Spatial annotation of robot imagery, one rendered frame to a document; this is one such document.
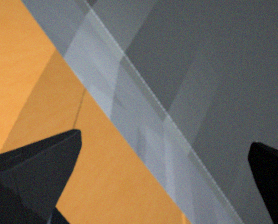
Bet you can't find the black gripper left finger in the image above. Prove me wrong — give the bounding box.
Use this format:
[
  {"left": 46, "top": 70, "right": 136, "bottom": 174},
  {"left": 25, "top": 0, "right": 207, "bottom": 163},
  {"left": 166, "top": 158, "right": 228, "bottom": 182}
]
[{"left": 0, "top": 129, "right": 82, "bottom": 224}]

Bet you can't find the blue-grey sloped panel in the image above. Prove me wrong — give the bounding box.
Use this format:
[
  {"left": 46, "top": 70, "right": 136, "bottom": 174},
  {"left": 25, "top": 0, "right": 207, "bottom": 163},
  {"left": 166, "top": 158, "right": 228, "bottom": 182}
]
[{"left": 46, "top": 206, "right": 70, "bottom": 224}]

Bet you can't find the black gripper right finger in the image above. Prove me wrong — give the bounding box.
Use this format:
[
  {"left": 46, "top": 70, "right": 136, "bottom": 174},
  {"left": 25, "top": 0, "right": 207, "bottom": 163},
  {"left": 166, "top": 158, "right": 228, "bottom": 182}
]
[{"left": 248, "top": 142, "right": 278, "bottom": 224}]

